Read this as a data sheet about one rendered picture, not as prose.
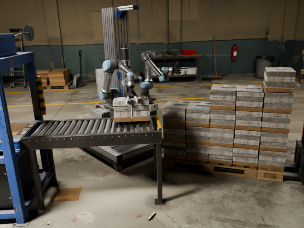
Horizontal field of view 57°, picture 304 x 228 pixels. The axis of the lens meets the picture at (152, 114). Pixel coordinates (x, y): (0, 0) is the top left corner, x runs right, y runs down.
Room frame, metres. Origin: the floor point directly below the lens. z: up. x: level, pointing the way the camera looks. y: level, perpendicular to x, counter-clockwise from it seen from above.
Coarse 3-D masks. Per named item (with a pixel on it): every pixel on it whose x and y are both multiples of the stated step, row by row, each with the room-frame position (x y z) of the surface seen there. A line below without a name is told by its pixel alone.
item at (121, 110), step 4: (116, 100) 2.84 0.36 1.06; (120, 100) 2.81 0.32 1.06; (124, 100) 2.81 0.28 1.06; (116, 104) 2.80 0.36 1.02; (120, 104) 2.80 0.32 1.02; (124, 104) 2.81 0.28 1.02; (116, 108) 2.80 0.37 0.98; (120, 108) 2.80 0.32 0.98; (124, 108) 2.80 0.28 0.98; (116, 112) 2.80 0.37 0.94; (120, 112) 2.80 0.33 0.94; (124, 112) 2.80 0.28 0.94; (116, 116) 2.79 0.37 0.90; (120, 116) 2.79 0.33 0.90; (124, 116) 2.79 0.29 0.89; (128, 116) 2.80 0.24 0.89
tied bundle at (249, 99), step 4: (240, 92) 3.08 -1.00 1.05; (244, 92) 3.07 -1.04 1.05; (248, 92) 3.06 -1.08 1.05; (252, 92) 3.04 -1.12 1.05; (256, 92) 3.03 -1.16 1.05; (260, 92) 3.02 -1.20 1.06; (236, 96) 3.26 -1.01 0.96; (240, 96) 3.08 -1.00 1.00; (244, 96) 3.07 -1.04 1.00; (248, 96) 3.06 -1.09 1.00; (252, 96) 3.05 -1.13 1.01; (256, 96) 3.03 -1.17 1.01; (260, 96) 3.02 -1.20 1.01; (236, 100) 3.17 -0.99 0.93; (240, 100) 3.08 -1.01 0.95; (244, 100) 3.07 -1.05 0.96; (248, 100) 3.06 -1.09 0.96; (252, 100) 3.04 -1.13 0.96; (256, 100) 3.03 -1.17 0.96; (260, 100) 3.02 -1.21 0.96; (236, 104) 3.09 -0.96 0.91; (240, 104) 3.07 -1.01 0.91; (244, 104) 3.06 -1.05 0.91; (248, 104) 3.05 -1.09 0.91; (252, 104) 3.04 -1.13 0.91; (256, 104) 3.02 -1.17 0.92; (260, 104) 3.01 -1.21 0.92
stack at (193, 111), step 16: (176, 112) 3.30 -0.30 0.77; (192, 112) 3.25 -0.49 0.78; (208, 112) 3.19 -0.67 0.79; (224, 112) 3.13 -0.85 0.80; (240, 112) 3.08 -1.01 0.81; (256, 112) 3.03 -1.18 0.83; (176, 128) 3.30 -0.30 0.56; (192, 128) 3.24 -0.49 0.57; (208, 128) 3.18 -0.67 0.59; (224, 128) 3.14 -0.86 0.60; (176, 144) 3.31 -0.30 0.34; (192, 144) 3.24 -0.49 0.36; (240, 144) 3.07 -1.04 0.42; (256, 144) 3.01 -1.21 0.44; (176, 160) 3.30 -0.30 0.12; (224, 160) 3.12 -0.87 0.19; (240, 160) 3.07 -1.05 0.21; (256, 160) 3.01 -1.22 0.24
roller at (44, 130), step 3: (48, 123) 2.91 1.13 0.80; (51, 123) 2.93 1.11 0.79; (45, 126) 2.84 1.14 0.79; (48, 126) 2.84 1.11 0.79; (51, 126) 2.91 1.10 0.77; (45, 129) 2.73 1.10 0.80; (48, 129) 2.80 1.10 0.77; (42, 132) 2.65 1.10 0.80; (45, 132) 2.69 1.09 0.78; (39, 135) 2.56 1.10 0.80; (42, 135) 2.59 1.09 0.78
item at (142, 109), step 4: (140, 100) 2.82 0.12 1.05; (144, 100) 2.82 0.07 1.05; (136, 104) 2.82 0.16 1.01; (140, 104) 2.81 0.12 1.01; (144, 104) 2.83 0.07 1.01; (148, 104) 2.82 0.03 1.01; (136, 108) 2.81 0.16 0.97; (140, 108) 2.81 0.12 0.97; (144, 108) 2.81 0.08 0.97; (148, 108) 2.82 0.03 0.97; (136, 112) 2.81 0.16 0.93; (140, 112) 2.81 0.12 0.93; (144, 112) 2.81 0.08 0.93; (148, 112) 2.82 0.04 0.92; (136, 116) 2.80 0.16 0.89; (140, 116) 2.80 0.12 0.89; (144, 116) 2.80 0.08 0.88; (148, 116) 2.81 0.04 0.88
